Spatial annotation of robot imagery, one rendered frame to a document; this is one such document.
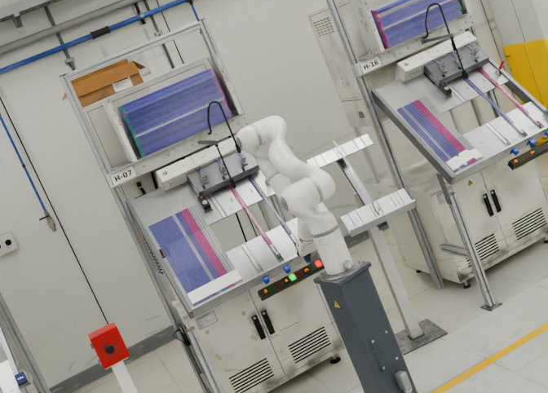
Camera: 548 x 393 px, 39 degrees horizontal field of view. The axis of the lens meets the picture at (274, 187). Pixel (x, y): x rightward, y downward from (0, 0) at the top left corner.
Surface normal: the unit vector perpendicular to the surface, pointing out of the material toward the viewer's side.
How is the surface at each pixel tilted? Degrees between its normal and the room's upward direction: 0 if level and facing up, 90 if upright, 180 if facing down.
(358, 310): 90
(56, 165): 90
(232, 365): 90
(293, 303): 90
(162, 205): 45
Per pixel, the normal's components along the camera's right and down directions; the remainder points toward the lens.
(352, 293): 0.50, -0.03
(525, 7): -0.87, 0.42
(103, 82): 0.29, -0.11
